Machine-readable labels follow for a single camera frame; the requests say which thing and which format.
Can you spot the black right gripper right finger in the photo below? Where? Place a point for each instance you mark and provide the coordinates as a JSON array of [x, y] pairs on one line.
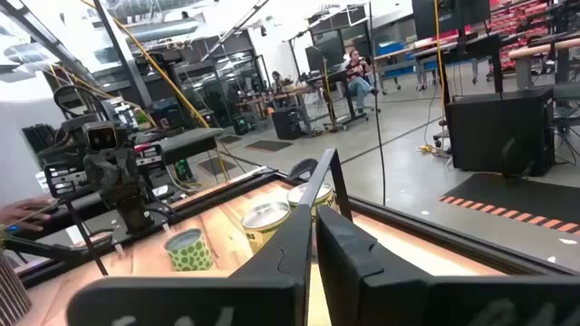
[[385, 299]]

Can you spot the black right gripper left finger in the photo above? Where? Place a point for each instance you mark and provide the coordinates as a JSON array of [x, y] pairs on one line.
[[254, 299]]

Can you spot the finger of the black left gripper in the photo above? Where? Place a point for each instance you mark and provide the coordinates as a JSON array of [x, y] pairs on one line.
[[127, 181], [100, 179]]

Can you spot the oranges label can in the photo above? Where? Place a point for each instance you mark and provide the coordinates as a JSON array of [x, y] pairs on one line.
[[260, 235]]

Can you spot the green polka dot can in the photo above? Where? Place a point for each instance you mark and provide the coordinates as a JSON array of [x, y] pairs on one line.
[[190, 256]]

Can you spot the yellow label can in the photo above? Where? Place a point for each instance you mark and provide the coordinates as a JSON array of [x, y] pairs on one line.
[[293, 195]]

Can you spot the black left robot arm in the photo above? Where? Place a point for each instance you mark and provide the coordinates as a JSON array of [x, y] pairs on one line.
[[131, 213]]

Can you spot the person's hand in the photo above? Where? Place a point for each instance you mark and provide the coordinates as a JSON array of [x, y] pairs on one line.
[[25, 213]]

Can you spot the dark gray desk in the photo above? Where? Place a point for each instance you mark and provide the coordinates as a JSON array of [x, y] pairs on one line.
[[190, 142]]

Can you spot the black mat orange striped edge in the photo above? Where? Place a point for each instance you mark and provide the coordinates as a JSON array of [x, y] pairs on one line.
[[512, 194]]

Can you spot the small black computer tower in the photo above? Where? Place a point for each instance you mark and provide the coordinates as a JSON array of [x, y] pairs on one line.
[[287, 123]]

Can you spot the seated person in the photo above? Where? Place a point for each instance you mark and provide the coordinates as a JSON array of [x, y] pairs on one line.
[[358, 81]]

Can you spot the black monitor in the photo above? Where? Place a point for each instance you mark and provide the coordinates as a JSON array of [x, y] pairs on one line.
[[448, 16]]

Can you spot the wooden top workbench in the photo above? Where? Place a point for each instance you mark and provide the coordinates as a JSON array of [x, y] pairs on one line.
[[544, 47]]

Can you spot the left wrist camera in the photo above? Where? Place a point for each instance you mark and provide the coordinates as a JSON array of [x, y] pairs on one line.
[[100, 136]]

